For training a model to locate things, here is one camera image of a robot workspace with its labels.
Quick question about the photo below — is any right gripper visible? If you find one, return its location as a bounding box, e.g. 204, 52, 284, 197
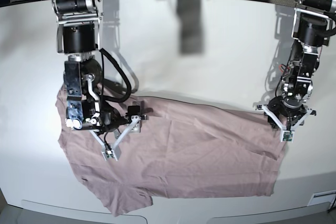
66, 99, 153, 135

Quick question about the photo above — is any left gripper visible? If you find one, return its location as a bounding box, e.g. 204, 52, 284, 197
267, 98, 307, 130

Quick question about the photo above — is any pink T-shirt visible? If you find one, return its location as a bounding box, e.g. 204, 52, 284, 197
58, 97, 286, 216

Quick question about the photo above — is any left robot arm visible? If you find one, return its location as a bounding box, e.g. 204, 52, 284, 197
267, 0, 335, 132

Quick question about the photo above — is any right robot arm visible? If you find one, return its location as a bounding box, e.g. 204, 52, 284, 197
52, 0, 146, 135

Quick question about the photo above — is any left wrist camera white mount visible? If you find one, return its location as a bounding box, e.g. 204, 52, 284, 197
256, 103, 316, 142

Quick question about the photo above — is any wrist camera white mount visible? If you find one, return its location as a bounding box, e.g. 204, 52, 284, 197
89, 116, 140, 161
256, 103, 316, 142

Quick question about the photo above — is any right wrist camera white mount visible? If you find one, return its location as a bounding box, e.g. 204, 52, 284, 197
89, 116, 140, 161

